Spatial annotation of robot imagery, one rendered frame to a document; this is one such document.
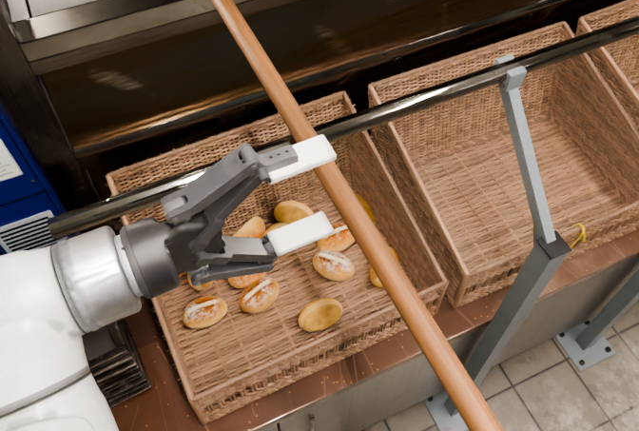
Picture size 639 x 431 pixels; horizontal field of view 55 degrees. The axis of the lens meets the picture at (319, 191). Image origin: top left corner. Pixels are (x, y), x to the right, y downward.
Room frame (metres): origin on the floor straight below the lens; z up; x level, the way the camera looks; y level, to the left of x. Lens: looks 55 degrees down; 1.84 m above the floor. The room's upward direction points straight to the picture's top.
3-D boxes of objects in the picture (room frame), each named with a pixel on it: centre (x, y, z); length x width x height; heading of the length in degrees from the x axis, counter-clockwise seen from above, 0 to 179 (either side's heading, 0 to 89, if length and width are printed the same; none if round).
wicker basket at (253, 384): (0.65, 0.09, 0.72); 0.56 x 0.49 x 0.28; 116
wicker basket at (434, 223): (0.90, -0.46, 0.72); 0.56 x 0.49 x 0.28; 114
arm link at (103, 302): (0.27, 0.21, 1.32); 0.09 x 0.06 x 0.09; 26
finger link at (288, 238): (0.36, 0.02, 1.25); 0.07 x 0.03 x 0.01; 116
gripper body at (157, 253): (0.30, 0.14, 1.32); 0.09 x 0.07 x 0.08; 116
